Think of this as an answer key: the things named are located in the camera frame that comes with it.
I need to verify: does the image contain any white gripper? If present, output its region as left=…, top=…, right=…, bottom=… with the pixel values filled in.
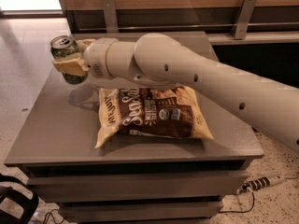
left=52, top=38, right=109, bottom=78

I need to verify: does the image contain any green soda can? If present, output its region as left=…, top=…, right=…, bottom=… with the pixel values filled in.
left=50, top=35, right=88, bottom=85

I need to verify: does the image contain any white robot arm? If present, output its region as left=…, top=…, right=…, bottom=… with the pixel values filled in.
left=50, top=33, right=299, bottom=150

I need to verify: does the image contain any brown yellow chip bag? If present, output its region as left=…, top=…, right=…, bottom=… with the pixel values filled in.
left=96, top=86, right=213, bottom=147

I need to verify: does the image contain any grey drawer cabinet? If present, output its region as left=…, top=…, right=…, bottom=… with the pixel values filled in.
left=4, top=31, right=265, bottom=224

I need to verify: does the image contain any grey upper drawer front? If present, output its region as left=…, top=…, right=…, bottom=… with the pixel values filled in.
left=29, top=171, right=247, bottom=203

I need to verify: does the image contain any grey drawer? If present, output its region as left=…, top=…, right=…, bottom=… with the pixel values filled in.
left=29, top=171, right=247, bottom=203
left=59, top=202, right=223, bottom=223

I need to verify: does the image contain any grey lower drawer front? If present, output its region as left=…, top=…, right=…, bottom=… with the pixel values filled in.
left=59, top=202, right=223, bottom=223

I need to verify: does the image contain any white power strip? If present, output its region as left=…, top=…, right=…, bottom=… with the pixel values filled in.
left=236, top=175, right=285, bottom=194

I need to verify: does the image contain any left metal bracket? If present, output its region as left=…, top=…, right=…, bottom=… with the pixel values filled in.
left=102, top=0, right=119, bottom=33

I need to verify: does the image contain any metal bracket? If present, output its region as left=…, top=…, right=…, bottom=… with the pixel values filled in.
left=232, top=0, right=257, bottom=40
left=102, top=0, right=119, bottom=33

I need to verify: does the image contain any black chair frame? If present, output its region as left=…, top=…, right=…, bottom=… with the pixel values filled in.
left=0, top=174, right=39, bottom=224

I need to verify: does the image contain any right metal bracket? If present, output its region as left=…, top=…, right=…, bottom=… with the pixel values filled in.
left=232, top=0, right=257, bottom=40

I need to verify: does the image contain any black power cable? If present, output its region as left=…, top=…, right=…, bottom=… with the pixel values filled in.
left=219, top=191, right=256, bottom=214

